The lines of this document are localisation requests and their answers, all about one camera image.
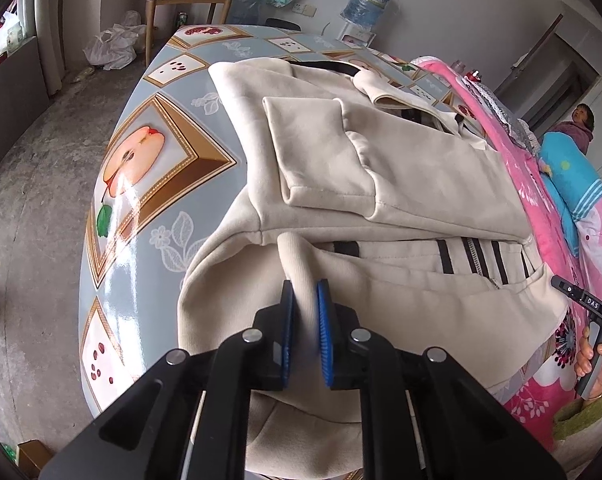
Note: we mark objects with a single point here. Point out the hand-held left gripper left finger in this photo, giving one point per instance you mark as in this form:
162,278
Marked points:
287,330

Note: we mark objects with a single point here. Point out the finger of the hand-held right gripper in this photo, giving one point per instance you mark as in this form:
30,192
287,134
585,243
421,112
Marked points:
586,302

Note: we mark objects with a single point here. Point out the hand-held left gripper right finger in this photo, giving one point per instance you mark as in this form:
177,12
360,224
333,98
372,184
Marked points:
325,335

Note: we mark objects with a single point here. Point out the beige zip jacket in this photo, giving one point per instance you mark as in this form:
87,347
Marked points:
431,200

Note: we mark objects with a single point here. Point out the person's right forearm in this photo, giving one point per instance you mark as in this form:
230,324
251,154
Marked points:
581,417

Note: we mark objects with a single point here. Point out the person's right hand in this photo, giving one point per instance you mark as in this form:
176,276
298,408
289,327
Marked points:
584,357

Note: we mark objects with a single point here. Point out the pink floral blanket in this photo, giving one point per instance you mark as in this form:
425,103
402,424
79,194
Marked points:
541,240

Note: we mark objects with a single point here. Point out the blue striped pillow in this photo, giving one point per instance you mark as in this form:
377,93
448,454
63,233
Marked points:
571,175

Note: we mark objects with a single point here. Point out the grey lace cloth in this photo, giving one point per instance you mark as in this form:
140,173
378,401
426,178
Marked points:
506,110

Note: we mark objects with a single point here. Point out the grey door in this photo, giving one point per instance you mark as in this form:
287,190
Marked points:
546,75

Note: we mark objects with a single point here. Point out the red lighter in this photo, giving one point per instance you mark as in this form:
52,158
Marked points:
476,76

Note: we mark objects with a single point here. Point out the small glass jar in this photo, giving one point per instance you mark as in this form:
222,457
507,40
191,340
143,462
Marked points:
458,66

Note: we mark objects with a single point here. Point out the brown cardboard box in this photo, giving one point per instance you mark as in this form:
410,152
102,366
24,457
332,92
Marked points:
33,455

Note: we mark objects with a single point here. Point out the white water dispenser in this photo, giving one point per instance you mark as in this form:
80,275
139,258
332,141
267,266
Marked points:
358,37

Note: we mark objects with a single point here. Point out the empty clear water jug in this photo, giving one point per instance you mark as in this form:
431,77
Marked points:
248,7

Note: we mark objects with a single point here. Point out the green drink can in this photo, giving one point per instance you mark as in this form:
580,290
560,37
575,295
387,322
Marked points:
182,19

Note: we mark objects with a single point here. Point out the white plastic bag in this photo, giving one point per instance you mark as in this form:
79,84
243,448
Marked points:
111,45

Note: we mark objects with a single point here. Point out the low black cabinet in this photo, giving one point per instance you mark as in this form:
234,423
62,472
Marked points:
6,100

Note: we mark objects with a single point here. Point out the grey curtain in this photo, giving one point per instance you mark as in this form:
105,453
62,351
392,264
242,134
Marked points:
51,20

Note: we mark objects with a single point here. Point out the white printed bag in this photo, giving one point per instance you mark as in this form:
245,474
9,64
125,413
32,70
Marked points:
13,37

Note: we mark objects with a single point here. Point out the white wall socket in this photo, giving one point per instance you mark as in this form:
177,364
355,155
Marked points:
304,9

